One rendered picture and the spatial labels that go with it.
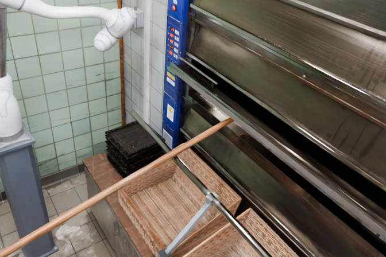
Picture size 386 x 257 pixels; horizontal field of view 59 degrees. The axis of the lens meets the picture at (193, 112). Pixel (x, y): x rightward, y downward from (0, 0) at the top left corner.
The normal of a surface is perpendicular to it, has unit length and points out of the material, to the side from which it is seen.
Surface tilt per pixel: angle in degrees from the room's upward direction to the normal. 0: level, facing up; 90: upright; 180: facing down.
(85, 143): 90
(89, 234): 0
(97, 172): 0
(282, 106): 70
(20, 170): 90
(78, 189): 0
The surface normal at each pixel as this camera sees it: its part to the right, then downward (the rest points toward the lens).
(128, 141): 0.09, -0.82
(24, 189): 0.64, 0.47
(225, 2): -0.73, -0.04
